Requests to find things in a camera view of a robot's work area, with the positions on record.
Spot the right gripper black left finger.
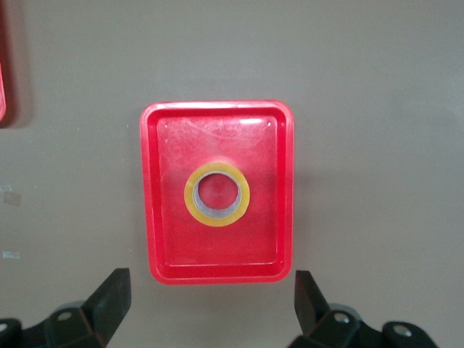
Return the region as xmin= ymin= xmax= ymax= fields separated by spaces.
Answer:
xmin=43 ymin=268 xmax=132 ymax=348

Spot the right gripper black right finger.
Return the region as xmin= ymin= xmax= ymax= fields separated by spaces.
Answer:
xmin=288 ymin=270 xmax=381 ymax=348

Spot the brownish tape piece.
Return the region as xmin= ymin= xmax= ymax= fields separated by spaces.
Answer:
xmin=0 ymin=184 xmax=23 ymax=208

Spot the red plastic tray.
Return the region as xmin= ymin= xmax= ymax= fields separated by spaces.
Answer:
xmin=138 ymin=99 xmax=295 ymax=287
xmin=0 ymin=0 xmax=9 ymax=127

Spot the yellow tape roll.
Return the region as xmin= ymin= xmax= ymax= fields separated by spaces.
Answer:
xmin=183 ymin=160 xmax=252 ymax=228

